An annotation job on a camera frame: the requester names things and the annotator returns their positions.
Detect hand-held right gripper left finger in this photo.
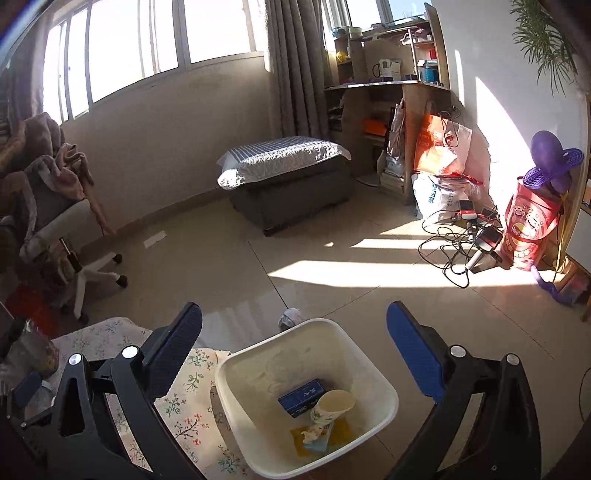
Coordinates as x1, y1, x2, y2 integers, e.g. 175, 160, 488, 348
48, 302, 204, 480

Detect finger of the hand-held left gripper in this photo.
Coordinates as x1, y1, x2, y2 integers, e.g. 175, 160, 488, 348
7, 370, 47, 418

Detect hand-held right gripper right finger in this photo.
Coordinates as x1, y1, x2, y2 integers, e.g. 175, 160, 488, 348
385, 301, 541, 480

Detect white floral paper cup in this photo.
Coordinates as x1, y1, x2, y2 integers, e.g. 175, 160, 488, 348
309, 389, 356, 425

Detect yellow snack packet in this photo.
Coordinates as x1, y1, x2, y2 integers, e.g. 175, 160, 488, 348
290, 418, 354, 457

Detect white plastic bin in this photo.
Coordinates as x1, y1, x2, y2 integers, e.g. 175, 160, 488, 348
215, 318, 400, 479

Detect blue medicine box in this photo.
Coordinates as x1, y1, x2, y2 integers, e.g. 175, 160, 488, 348
278, 378, 334, 418

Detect floral tablecloth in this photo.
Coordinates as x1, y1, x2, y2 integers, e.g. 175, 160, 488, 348
51, 316, 250, 480

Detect black handheld device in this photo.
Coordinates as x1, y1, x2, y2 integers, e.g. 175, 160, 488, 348
464, 226, 504, 273

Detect white plastic sack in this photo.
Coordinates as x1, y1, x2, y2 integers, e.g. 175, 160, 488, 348
412, 173, 467, 221

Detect grey office chair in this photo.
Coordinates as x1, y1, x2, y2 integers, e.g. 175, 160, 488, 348
0, 152, 129, 324

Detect red printed bag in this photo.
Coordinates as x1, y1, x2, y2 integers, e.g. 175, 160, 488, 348
501, 178, 561, 272

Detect dark grey ottoman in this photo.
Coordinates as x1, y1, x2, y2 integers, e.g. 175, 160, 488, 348
217, 136, 356, 236

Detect orange paper bag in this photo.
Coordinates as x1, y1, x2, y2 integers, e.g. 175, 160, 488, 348
413, 113, 474, 176

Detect pink cloth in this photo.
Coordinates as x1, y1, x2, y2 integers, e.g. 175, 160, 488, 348
39, 143, 116, 236

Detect clear hanging plastic bag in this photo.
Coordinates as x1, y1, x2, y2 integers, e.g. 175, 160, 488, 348
385, 99, 407, 178

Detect wooden stand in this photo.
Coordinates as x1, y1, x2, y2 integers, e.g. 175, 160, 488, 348
554, 92, 591, 324

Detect striped quilted ottoman cover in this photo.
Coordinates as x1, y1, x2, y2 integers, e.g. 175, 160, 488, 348
217, 136, 352, 191

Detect purple jump ball toy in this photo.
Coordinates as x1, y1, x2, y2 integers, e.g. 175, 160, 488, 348
522, 130, 585, 192

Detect brown fleece blanket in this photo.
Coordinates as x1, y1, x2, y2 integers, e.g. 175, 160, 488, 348
0, 113, 65, 185

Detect wooden desk shelf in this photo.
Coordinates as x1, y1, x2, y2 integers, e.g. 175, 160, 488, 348
324, 2, 458, 206

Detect window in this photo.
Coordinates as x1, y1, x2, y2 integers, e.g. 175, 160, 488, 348
41, 0, 269, 123

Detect grey curtain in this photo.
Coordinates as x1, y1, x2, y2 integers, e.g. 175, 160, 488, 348
264, 0, 331, 139

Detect green potted plant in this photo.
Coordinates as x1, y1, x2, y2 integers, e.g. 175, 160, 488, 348
510, 0, 578, 95

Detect tangled black cables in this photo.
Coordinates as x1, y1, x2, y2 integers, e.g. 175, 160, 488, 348
418, 210, 504, 289

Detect black cable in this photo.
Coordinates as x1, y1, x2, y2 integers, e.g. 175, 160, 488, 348
579, 364, 591, 416

